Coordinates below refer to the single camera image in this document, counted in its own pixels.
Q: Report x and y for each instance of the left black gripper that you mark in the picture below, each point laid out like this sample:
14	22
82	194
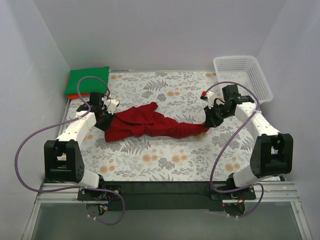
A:
103	122

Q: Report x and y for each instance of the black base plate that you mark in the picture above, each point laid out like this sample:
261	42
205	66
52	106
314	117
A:
173	195

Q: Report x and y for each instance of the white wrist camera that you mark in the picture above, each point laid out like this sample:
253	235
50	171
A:
111	105
210	98

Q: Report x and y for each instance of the green folded t-shirt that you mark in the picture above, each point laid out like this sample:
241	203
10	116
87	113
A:
89	84

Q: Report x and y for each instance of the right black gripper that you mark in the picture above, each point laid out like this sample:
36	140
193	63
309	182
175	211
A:
211	117

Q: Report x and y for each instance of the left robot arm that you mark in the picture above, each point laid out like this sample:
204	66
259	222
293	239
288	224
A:
63	159

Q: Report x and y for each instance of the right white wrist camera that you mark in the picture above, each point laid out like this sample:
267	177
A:
210	98

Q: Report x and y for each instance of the orange folded t-shirt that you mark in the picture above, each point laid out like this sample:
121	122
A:
76	96

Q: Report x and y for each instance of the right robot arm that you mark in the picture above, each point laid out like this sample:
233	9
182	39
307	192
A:
272	154

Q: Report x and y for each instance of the aluminium rail frame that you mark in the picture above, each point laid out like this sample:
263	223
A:
274	192

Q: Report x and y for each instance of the white plastic basket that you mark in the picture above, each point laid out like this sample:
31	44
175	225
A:
244	70

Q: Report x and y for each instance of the red t-shirt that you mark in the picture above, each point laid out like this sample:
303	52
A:
144	120

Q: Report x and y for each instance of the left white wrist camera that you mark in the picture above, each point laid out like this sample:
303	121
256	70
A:
111	105

